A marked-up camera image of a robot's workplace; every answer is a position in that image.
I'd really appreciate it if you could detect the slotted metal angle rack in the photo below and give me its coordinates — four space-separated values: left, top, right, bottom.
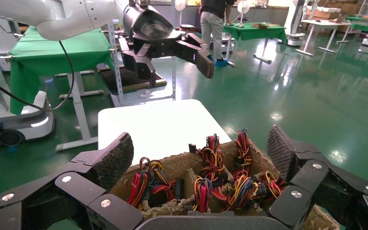
107 21 177 108

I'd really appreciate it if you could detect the green cloth covered table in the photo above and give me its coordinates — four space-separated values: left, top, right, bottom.
335 16 368 53
223 22 289 64
9 25 115 152

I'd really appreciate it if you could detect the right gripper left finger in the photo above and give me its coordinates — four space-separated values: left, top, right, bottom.
0 132 145 230

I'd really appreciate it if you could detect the brown cardboard carton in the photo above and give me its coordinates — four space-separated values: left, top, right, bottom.
313 9 340 20

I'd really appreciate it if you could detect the white metal leg table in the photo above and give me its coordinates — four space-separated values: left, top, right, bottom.
294 19 352 57

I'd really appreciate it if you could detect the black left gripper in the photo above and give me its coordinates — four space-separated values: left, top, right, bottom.
119 2 215 88

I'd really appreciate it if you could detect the person in grey trousers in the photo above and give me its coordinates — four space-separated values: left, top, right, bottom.
198 0 237 67

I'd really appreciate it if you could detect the white standing fan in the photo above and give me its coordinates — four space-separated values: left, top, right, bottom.
174 0 187 28
237 0 251 23

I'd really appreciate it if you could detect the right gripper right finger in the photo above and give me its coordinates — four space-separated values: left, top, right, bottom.
266 124 368 230

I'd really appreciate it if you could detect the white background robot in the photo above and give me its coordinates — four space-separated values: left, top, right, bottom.
283 0 308 47

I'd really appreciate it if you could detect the brown cardboard divider box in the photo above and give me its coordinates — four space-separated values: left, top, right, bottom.
109 139 341 230

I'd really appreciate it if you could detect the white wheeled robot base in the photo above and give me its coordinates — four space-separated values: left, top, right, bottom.
0 27 56 150

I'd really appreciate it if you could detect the black mat with wooden frame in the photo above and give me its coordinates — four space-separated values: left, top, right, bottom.
97 65 168 95

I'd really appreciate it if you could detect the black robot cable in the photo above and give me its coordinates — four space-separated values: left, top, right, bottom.
0 40 75 112

